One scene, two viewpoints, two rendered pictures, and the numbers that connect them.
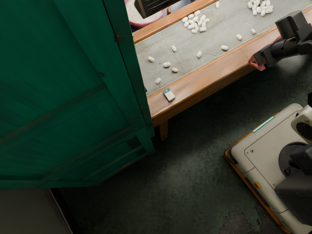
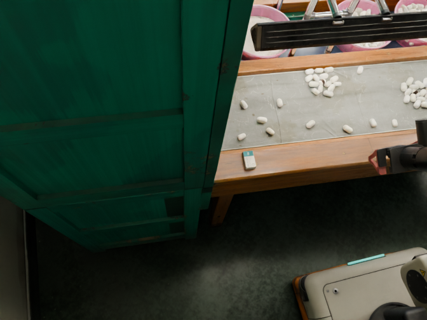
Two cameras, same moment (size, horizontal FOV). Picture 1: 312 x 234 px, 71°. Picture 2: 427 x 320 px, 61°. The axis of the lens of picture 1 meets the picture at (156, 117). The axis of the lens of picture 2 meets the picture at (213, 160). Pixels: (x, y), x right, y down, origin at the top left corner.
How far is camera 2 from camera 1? 0.17 m
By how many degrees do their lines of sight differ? 6
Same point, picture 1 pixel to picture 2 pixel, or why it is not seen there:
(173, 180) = (205, 289)
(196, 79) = (293, 155)
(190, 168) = (236, 282)
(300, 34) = not seen: outside the picture
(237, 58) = (358, 149)
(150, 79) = (232, 130)
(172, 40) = (281, 91)
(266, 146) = (358, 293)
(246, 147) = (328, 282)
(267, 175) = not seen: outside the picture
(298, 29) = not seen: outside the picture
